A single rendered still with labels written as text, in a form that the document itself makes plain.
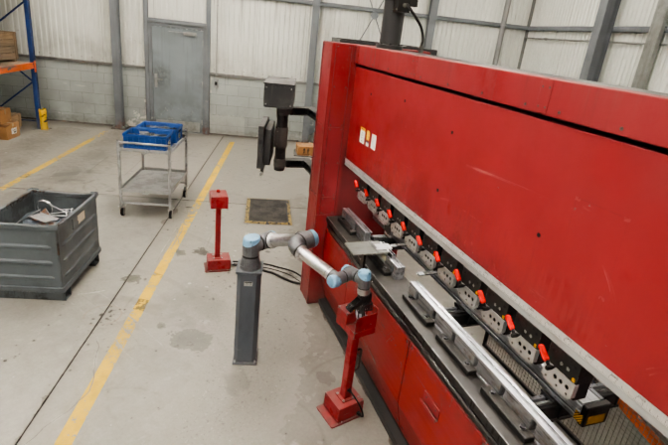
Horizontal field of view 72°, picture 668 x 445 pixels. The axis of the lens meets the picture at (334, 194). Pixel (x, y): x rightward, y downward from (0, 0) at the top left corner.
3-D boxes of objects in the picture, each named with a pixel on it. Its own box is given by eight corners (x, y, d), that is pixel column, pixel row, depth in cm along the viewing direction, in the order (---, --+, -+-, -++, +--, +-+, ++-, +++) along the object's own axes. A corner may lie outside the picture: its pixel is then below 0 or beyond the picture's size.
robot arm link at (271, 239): (250, 234, 325) (303, 233, 288) (267, 229, 336) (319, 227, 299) (253, 251, 326) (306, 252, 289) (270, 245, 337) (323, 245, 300)
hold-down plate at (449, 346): (434, 338, 251) (435, 333, 250) (443, 337, 252) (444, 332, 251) (466, 376, 224) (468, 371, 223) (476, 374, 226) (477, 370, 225)
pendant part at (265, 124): (260, 154, 425) (262, 115, 413) (273, 155, 426) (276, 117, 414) (255, 168, 383) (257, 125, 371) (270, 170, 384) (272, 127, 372)
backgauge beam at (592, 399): (371, 219, 402) (373, 207, 399) (386, 218, 407) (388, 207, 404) (581, 428, 200) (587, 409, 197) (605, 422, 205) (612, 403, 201)
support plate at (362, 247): (344, 243, 323) (344, 242, 323) (378, 241, 332) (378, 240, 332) (353, 255, 307) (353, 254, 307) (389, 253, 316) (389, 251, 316)
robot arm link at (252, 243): (238, 252, 319) (239, 234, 314) (253, 247, 329) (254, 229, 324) (249, 259, 312) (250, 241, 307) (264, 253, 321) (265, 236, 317)
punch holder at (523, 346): (507, 343, 203) (516, 311, 197) (523, 341, 206) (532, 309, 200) (531, 366, 190) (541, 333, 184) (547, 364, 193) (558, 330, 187)
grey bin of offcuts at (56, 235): (39, 255, 455) (31, 186, 431) (102, 258, 461) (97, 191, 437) (-12, 300, 380) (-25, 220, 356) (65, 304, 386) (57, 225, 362)
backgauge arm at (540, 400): (505, 417, 220) (512, 393, 215) (604, 395, 242) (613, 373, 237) (517, 430, 213) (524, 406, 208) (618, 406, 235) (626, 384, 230)
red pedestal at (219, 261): (203, 262, 474) (204, 187, 447) (228, 261, 483) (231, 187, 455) (205, 272, 457) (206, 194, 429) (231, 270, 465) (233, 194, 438)
